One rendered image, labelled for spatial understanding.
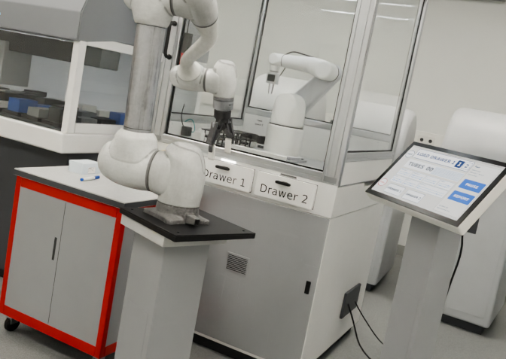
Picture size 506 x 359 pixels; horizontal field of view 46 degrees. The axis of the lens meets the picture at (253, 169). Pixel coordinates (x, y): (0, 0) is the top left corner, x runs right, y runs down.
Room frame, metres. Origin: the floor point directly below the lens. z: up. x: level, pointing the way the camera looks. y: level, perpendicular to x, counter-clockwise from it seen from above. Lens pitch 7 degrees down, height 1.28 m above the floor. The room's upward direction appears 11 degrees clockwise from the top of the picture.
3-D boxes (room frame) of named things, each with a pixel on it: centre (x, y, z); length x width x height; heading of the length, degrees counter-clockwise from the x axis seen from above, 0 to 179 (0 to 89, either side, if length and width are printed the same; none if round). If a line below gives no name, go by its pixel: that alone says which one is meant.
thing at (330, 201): (3.20, -0.12, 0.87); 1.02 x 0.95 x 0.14; 64
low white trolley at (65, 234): (2.68, 0.63, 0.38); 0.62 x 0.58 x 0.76; 64
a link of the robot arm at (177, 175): (2.11, 0.25, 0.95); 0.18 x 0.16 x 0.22; 79
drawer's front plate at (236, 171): (2.78, 0.13, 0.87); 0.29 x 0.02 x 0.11; 64
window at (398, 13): (2.98, -0.56, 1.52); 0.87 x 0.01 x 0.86; 154
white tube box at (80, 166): (2.76, 0.78, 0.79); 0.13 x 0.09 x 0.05; 155
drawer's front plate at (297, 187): (2.64, -0.16, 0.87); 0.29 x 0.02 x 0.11; 64
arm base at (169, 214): (2.09, 0.23, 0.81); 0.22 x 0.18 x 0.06; 42
